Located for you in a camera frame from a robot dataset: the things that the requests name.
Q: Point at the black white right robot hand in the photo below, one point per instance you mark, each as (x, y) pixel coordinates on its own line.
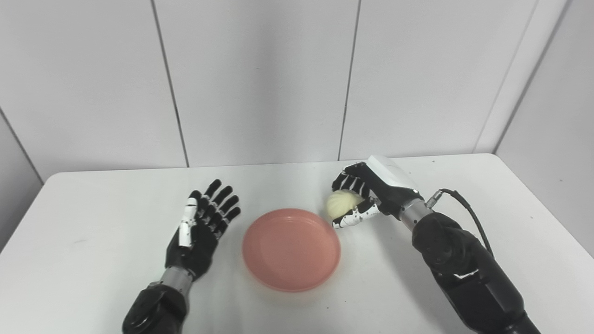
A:
(392, 192)

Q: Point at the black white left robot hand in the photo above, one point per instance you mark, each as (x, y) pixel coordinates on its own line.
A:
(197, 250)

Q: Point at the cream steamed bun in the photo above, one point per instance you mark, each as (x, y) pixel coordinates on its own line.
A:
(341, 204)

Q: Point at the pink round plate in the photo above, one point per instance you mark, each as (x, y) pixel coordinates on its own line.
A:
(291, 253)

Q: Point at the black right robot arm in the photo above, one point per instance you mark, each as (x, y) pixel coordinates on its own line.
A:
(464, 269)

